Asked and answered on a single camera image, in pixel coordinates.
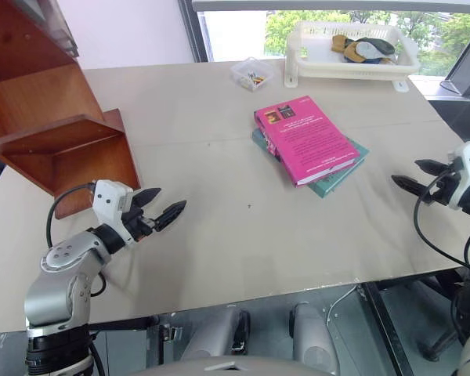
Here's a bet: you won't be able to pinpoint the black table frame bar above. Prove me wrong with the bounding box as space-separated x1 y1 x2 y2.
356 280 417 376

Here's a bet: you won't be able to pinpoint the white plastic basket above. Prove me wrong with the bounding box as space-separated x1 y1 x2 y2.
284 20 421 93

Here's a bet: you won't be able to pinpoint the grey rounded robot leg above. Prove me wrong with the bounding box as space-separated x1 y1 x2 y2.
288 302 340 374
179 304 252 366

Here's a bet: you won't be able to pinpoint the thin white cable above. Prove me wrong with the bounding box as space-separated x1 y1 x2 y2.
323 285 358 324

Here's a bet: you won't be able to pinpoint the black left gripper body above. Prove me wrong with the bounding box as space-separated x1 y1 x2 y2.
121 194 161 243

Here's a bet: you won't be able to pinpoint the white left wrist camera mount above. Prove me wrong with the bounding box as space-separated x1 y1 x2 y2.
90 179 136 246

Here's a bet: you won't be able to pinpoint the brown wooden bookshelf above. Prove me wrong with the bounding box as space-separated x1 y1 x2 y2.
0 0 143 221

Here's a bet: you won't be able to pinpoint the black window frame post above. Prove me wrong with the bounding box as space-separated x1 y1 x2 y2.
178 0 217 63

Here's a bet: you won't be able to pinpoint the pink hardcover book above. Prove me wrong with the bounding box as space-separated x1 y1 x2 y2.
253 95 367 189

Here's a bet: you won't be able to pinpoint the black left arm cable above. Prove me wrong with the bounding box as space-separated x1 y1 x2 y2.
46 182 107 298

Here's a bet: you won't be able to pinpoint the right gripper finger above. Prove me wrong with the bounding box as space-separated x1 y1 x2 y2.
391 174 431 199
414 158 451 175

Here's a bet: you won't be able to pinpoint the colourful small pieces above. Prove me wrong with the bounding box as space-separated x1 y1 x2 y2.
238 70 268 88

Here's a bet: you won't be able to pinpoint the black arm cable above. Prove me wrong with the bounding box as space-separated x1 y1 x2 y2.
46 182 107 298
413 172 470 275

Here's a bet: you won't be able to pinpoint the small clear plastic box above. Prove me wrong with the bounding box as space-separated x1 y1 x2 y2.
230 56 276 93

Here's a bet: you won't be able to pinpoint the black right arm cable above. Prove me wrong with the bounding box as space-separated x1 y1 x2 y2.
413 172 470 275

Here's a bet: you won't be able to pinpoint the teal hardcover book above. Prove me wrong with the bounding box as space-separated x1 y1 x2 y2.
251 128 371 200

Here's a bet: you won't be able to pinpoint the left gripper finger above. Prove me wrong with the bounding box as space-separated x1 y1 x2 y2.
134 187 163 208
155 200 188 233

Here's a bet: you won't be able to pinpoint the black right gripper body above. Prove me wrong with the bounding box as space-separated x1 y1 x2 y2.
424 165 462 208

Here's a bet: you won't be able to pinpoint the grey cloth glove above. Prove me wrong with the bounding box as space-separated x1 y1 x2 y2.
355 42 399 66

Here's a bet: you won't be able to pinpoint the grey robot torso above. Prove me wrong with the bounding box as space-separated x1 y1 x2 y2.
139 353 338 376

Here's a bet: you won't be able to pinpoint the dark green glove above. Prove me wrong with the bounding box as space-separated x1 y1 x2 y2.
348 38 396 56

